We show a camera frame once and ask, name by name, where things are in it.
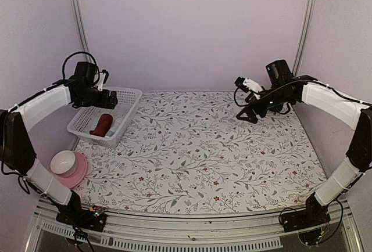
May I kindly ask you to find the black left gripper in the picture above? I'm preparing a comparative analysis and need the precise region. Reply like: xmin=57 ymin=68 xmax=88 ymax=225
xmin=79 ymin=86 xmax=119 ymax=109

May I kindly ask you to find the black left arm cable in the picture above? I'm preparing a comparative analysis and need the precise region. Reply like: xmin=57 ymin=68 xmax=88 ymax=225
xmin=62 ymin=51 xmax=100 ymax=81

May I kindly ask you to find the white plastic basket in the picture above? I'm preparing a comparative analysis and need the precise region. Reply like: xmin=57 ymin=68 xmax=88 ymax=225
xmin=67 ymin=87 xmax=142 ymax=147

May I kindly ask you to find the white bowl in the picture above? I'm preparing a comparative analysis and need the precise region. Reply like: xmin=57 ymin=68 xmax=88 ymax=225
xmin=50 ymin=150 xmax=77 ymax=177

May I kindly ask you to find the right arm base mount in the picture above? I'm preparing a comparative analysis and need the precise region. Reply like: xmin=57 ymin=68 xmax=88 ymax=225
xmin=278 ymin=195 xmax=331 ymax=232

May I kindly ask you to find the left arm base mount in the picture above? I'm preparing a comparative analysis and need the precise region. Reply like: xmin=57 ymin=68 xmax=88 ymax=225
xmin=56 ymin=199 xmax=107 ymax=232

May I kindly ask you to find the front aluminium rail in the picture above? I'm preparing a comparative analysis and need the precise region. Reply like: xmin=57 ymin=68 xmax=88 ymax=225
xmin=25 ymin=199 xmax=367 ymax=251

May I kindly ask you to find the floral tablecloth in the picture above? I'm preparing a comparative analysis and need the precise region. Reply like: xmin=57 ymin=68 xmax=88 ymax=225
xmin=76 ymin=92 xmax=326 ymax=215

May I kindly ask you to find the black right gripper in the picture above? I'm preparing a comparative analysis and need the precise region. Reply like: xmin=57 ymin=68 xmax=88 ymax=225
xmin=237 ymin=85 xmax=292 ymax=124

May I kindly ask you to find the dark red towel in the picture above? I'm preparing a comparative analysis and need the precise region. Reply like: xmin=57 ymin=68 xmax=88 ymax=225
xmin=90 ymin=114 xmax=113 ymax=137

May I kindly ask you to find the blue orange patterned towel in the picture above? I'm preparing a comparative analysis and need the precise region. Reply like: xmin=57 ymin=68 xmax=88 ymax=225
xmin=105 ymin=117 xmax=125 ymax=138

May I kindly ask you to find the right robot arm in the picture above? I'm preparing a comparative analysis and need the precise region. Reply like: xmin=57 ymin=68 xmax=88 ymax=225
xmin=235 ymin=60 xmax=371 ymax=226

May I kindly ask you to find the right aluminium frame post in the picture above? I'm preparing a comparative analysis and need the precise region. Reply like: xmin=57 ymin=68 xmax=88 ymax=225
xmin=292 ymin=0 xmax=316 ymax=75

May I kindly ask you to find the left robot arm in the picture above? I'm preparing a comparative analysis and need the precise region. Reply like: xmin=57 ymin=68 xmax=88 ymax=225
xmin=1 ymin=62 xmax=117 ymax=225

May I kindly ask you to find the pink plate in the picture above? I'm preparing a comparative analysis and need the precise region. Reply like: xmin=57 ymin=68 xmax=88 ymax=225
xmin=53 ymin=151 xmax=88 ymax=189

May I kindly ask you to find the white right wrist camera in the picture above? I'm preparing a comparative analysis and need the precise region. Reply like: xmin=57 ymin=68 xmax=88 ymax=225
xmin=235 ymin=77 xmax=264 ymax=99

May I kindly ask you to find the left aluminium frame post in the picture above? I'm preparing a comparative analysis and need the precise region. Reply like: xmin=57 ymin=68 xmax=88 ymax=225
xmin=70 ymin=0 xmax=89 ymax=52

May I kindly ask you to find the aluminium frame post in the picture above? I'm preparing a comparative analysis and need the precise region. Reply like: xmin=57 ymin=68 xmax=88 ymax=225
xmin=70 ymin=0 xmax=89 ymax=52
xmin=292 ymin=0 xmax=316 ymax=75

